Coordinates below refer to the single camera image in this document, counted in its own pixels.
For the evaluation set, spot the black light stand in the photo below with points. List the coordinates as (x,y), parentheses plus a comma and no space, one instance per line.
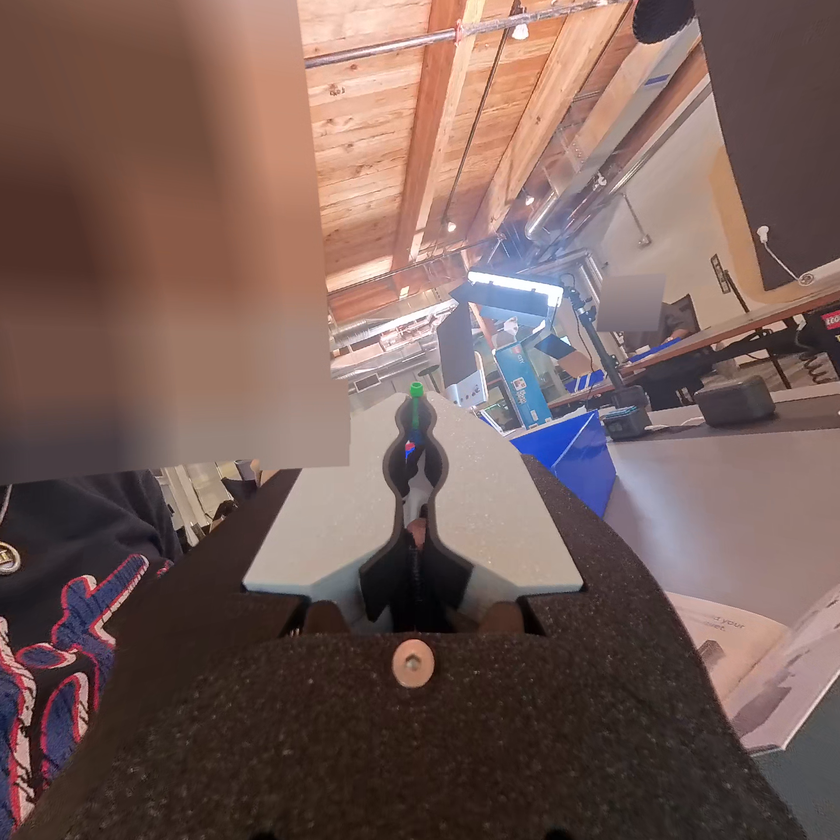
(597,341)

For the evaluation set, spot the grey desk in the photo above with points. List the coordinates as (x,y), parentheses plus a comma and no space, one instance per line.
(735,512)

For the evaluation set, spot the black board on white stand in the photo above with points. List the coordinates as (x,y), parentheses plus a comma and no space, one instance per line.
(775,118)

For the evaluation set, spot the dark charger block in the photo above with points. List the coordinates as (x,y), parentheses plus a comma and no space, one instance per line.
(624,420)

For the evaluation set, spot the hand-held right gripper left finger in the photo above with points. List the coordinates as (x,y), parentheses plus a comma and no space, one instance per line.
(328,519)

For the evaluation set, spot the green toy rod brick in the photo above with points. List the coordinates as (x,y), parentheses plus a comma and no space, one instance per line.
(415,407)

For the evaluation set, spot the white instruction booklet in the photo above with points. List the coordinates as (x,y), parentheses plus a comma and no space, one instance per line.
(761,656)

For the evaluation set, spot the bright studio light panel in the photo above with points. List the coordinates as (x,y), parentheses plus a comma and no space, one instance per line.
(505,292)

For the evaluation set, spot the blue printed carton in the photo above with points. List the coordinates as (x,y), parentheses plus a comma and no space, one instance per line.
(523,381)

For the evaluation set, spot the black glossy cardboard box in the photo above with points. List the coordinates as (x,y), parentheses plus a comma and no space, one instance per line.
(827,335)

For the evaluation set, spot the blue plastic bin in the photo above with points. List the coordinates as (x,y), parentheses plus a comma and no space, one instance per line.
(571,460)

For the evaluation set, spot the person's dark clothing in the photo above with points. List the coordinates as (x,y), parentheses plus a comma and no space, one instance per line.
(66,630)

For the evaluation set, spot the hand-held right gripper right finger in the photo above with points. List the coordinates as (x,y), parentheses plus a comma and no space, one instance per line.
(505,519)

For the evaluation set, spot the wooden table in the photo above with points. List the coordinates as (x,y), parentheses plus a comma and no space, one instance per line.
(709,335)

